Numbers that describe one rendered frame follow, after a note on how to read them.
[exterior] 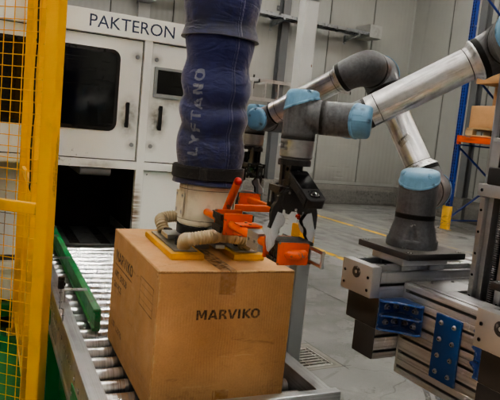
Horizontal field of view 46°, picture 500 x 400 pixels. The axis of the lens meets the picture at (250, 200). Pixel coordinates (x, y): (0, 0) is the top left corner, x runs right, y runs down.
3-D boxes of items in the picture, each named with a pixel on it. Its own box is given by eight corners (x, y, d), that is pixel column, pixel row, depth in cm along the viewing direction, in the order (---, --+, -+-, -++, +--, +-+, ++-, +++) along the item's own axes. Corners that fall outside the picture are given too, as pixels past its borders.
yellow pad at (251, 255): (198, 237, 207) (200, 223, 206) (225, 238, 211) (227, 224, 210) (232, 260, 176) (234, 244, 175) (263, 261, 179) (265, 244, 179)
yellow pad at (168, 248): (144, 236, 199) (145, 221, 199) (173, 236, 203) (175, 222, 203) (171, 260, 168) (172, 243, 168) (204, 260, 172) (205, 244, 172)
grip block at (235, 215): (209, 228, 167) (212, 208, 167) (242, 230, 171) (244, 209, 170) (220, 235, 160) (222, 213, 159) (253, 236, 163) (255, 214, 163)
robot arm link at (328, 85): (381, 72, 176) (250, 139, 200) (392, 77, 185) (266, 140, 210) (367, 36, 178) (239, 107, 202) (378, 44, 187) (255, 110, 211)
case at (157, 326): (107, 337, 213) (115, 228, 209) (211, 332, 229) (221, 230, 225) (148, 417, 159) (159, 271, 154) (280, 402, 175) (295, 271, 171)
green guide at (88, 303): (37, 240, 358) (38, 226, 357) (55, 241, 362) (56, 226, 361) (70, 332, 213) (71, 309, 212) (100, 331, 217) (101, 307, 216)
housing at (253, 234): (244, 245, 148) (246, 228, 147) (269, 246, 150) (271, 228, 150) (255, 251, 141) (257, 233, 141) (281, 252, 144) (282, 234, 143)
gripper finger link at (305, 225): (308, 243, 141) (299, 207, 138) (321, 248, 135) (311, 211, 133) (297, 248, 140) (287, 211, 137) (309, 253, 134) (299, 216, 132)
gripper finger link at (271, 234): (260, 247, 136) (278, 211, 137) (271, 253, 131) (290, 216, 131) (249, 242, 135) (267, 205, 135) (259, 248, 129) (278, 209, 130)
